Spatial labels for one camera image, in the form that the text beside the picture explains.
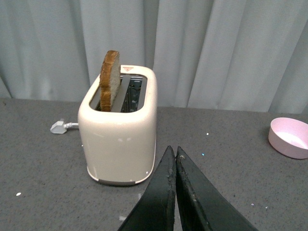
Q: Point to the pink bowl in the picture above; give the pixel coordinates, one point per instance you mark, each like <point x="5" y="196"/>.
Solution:
<point x="289" y="137"/>

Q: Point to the cream two-slot toaster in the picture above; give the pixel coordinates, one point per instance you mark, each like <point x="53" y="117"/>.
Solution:
<point x="120" y="147"/>

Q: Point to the toasted bread slice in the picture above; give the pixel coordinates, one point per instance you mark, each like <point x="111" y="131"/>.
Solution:
<point x="109" y="80"/>

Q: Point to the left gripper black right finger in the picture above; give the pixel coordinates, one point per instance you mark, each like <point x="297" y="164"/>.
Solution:
<point x="201" y="206"/>

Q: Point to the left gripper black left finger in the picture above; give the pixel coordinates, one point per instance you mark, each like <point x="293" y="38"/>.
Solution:
<point x="156" y="208"/>

